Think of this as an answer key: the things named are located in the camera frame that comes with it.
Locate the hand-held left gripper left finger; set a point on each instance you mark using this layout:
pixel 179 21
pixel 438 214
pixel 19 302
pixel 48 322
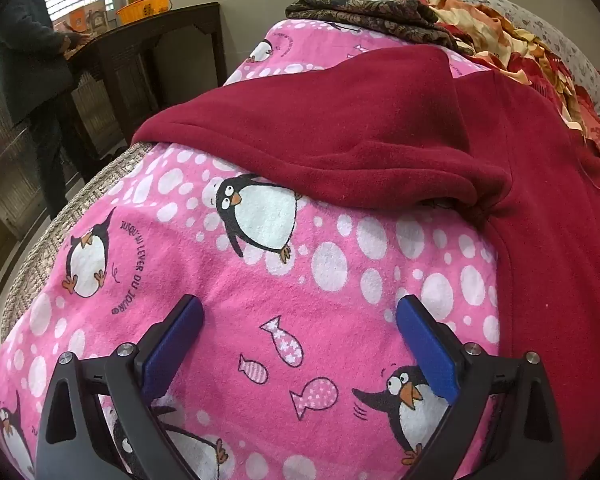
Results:
pixel 172 345

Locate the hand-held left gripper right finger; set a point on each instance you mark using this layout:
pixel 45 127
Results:
pixel 427 345

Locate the dark red fleece garment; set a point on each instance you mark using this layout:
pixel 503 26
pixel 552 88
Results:
pixel 380 125

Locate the pink penguin print blanket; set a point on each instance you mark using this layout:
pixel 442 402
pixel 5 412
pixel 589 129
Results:
pixel 280 310

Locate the woven straw bed mat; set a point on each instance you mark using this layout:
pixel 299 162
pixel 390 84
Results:
pixel 55 240

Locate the dark wooden cabinet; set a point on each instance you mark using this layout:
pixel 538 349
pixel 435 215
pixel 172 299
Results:
pixel 5 160

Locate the dark wooden table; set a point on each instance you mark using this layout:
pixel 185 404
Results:
pixel 130 60

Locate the dark brown patterned cloth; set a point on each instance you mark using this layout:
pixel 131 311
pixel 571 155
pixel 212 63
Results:
pixel 370 15

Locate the orange plastic basket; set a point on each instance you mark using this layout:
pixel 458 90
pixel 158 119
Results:
pixel 145 10

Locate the orange box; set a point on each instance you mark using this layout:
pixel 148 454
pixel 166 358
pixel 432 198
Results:
pixel 78 21

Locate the floral patterned quilt pile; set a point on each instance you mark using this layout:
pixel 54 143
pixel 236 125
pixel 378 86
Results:
pixel 555 30

